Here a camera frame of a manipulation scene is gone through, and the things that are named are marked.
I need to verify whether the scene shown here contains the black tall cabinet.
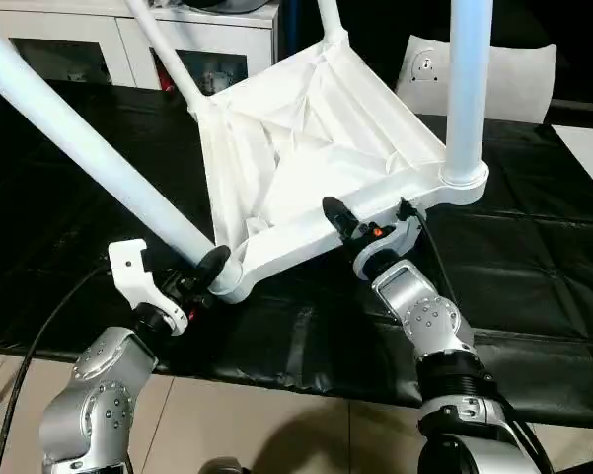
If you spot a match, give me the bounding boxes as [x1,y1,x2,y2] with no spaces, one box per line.
[274,0,455,119]

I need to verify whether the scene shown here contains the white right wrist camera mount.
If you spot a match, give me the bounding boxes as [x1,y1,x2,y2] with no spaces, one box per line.
[351,205,429,283]

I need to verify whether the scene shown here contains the black work mat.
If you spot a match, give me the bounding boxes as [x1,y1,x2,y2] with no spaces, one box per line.
[0,78,593,432]

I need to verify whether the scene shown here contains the white glass-door cabinet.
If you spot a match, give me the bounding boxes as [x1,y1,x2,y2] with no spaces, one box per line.
[0,6,281,94]

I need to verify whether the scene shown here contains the grey bag black handle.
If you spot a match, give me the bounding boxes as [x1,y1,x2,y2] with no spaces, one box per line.
[184,0,278,16]

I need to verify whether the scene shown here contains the black bar red light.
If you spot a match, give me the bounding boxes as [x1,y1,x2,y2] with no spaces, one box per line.
[546,98,593,118]

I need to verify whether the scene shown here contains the white flat board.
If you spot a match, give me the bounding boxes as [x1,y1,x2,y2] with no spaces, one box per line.
[550,122,593,207]

